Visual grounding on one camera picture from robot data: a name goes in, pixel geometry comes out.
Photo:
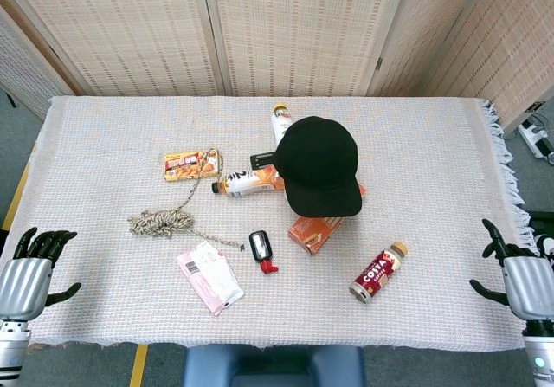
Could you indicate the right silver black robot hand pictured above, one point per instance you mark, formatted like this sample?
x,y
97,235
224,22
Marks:
x,y
526,287

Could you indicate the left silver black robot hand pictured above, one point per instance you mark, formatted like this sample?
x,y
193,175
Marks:
x,y
23,281

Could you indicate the black baseball cap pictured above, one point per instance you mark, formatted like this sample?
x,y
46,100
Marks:
x,y
318,166

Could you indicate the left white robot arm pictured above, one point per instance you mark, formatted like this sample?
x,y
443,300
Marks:
x,y
10,352

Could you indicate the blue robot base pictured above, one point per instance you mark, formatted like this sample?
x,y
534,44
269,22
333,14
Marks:
x,y
272,367

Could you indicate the black white patterned object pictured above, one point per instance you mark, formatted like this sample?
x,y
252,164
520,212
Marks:
x,y
544,240

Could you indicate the yellow floor tape strip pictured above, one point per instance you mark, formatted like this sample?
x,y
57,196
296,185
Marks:
x,y
139,365
15,198

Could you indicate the red Costa coffee bottle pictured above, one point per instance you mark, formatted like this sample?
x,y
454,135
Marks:
x,y
378,274

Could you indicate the white power strip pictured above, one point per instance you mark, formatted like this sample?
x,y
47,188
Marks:
x,y
536,138

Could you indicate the white woven tablecloth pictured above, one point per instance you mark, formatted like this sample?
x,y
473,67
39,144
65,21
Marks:
x,y
108,144

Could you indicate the pink white packet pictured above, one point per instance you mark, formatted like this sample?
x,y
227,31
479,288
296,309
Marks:
x,y
210,276

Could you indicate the yellow curry box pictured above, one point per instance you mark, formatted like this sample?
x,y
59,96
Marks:
x,y
186,166

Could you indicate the orange cardboard box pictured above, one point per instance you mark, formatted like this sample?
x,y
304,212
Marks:
x,y
316,233

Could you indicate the orange juice bottle black cap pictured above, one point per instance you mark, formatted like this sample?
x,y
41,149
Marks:
x,y
246,183

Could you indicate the black plastic clip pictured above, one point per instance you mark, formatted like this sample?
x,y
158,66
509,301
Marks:
x,y
262,159

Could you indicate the white bottle yellow cap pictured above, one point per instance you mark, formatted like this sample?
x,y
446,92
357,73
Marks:
x,y
281,125

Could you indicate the woven wooden folding screen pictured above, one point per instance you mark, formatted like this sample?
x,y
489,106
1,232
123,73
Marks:
x,y
294,27

